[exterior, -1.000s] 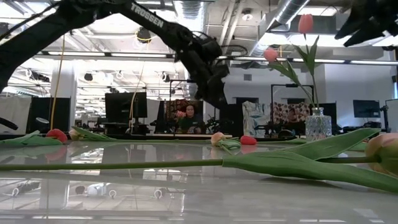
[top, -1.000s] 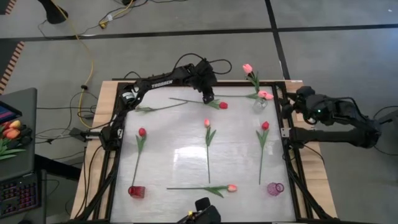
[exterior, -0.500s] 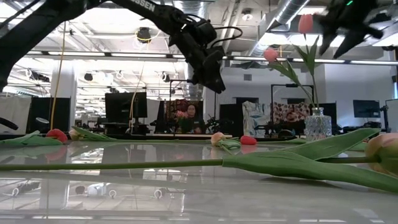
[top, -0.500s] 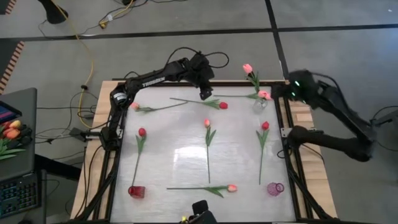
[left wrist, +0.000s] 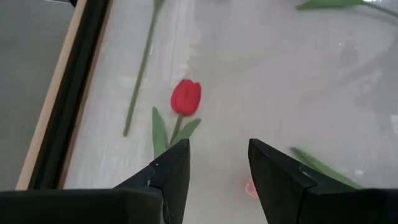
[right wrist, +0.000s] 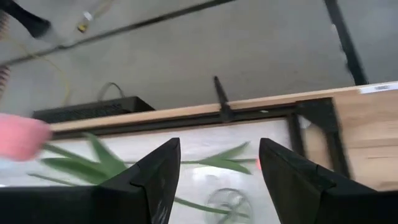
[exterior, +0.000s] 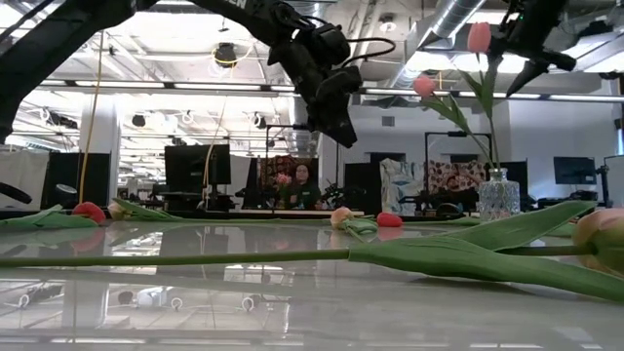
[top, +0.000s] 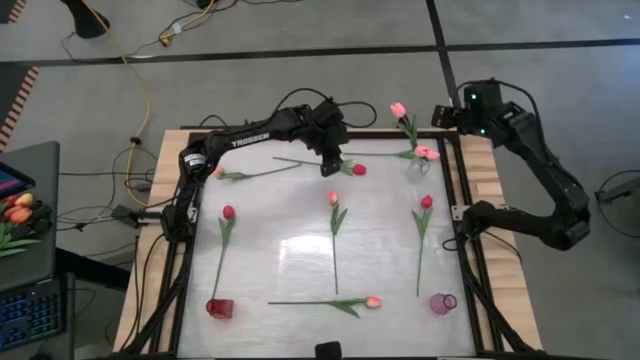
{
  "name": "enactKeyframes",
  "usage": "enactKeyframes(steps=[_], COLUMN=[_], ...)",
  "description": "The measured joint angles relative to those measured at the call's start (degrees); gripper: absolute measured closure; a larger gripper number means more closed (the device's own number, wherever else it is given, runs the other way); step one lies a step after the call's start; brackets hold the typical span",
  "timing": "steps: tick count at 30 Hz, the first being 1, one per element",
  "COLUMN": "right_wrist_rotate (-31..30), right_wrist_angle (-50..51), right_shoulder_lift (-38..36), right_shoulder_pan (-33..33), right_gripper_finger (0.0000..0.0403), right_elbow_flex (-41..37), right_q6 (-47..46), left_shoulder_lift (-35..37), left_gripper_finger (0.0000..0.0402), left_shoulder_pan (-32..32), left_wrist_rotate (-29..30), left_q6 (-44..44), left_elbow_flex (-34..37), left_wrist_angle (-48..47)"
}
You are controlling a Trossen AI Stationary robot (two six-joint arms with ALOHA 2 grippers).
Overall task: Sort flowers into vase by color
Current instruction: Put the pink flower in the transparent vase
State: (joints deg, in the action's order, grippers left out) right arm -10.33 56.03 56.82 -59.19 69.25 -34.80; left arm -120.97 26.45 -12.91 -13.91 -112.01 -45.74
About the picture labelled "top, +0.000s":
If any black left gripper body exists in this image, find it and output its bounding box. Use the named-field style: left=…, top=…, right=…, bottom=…
left=312, top=101, right=350, bottom=164

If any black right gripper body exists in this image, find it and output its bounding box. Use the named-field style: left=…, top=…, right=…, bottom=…
left=432, top=103, right=471, bottom=132

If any orange pink artificial tulip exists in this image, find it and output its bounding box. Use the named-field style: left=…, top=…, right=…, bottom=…
left=267, top=294, right=383, bottom=319
left=327, top=189, right=350, bottom=295
left=213, top=163, right=303, bottom=182

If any red artificial tulip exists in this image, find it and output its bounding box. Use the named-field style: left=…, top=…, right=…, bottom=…
left=211, top=204, right=237, bottom=300
left=411, top=194, right=435, bottom=298
left=272, top=155, right=368, bottom=177

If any clear glass vase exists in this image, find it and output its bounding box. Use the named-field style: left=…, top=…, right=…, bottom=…
left=405, top=157, right=432, bottom=185

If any purple glass vase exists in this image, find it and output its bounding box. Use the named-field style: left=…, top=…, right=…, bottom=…
left=428, top=292, right=459, bottom=316

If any red glass vase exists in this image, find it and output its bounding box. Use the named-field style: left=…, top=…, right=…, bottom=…
left=205, top=297, right=235, bottom=320

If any white glossy work sheet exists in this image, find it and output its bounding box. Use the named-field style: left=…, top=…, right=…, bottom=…
left=175, top=137, right=477, bottom=359

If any black handheld device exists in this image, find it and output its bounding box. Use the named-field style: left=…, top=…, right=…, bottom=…
left=314, top=341, right=343, bottom=359

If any black floor stand foot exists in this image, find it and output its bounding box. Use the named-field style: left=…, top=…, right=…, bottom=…
left=593, top=174, right=640, bottom=205

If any black stand base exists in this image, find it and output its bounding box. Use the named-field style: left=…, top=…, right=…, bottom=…
left=60, top=0, right=112, bottom=40

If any dark grey side desk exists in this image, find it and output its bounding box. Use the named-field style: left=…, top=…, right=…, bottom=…
left=0, top=140, right=76, bottom=360

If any black mat with orange stripes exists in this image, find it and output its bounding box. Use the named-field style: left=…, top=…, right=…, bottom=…
left=0, top=0, right=29, bottom=25
left=0, top=64, right=41, bottom=152

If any dark laptop screen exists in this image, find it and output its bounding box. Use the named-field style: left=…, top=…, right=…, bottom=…
left=0, top=160, right=37, bottom=200

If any black backlit keyboard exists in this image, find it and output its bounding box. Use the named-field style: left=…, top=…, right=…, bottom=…
left=0, top=278, right=65, bottom=351

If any black metal table frame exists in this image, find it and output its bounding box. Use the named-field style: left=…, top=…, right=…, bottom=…
left=117, top=128, right=539, bottom=360

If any yellow hanging cable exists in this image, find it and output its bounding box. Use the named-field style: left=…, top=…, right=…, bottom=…
left=81, top=0, right=153, bottom=201

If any yellow cable with plug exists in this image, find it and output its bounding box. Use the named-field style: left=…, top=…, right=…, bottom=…
left=158, top=0, right=222, bottom=49

